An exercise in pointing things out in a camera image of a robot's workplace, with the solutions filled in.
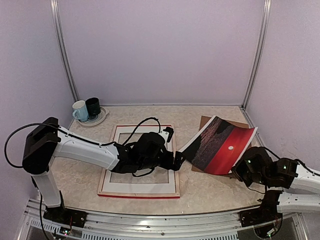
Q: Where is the white mat board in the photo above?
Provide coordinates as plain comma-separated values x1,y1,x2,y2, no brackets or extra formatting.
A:
102,125,176,194

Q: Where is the light blue mug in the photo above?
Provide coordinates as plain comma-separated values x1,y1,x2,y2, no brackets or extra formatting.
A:
72,100,89,122

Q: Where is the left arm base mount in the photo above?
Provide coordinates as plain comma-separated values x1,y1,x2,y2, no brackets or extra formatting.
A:
43,205,88,228

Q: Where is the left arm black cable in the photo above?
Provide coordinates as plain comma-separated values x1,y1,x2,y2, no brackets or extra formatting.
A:
4,116,162,178

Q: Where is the dark green mug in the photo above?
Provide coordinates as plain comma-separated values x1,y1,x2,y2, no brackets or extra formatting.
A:
85,97,101,120

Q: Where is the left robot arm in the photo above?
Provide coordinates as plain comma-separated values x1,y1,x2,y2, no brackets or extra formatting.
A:
22,117,185,223

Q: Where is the left aluminium corner post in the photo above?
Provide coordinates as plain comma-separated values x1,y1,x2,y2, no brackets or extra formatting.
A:
50,0,80,102

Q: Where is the aluminium front rail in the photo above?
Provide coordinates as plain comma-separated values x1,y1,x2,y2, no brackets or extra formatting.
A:
14,198,310,240

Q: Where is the red sunset photo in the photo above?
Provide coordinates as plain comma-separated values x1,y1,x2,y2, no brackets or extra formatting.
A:
178,114,259,176

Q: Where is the aluminium corner post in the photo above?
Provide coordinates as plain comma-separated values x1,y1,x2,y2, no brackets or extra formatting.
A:
50,0,80,102
241,0,272,112

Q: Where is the brown backing board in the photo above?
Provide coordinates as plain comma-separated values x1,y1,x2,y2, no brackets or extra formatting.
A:
191,115,256,179

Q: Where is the clear acrylic sheet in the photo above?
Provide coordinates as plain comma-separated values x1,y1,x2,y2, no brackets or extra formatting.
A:
110,133,169,184

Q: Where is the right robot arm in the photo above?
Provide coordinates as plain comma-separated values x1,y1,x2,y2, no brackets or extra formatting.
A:
231,146,320,222

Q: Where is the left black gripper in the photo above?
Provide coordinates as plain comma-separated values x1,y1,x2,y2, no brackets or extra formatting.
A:
138,151,187,172

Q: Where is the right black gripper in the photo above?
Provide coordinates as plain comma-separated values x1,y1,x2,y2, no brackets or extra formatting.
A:
231,158,269,187

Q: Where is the white plate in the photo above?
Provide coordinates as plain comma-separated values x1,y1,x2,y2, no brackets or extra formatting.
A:
75,106,110,128

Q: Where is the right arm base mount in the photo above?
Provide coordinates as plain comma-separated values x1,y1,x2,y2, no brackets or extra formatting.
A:
239,201,283,227

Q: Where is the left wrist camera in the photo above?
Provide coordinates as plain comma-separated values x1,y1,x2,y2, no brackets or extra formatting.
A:
160,126,174,143

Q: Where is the right aluminium corner post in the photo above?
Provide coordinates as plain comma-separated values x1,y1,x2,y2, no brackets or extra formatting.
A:
241,0,272,112

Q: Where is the red wooden picture frame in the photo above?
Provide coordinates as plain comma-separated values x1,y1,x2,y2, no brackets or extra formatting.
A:
96,122,181,200

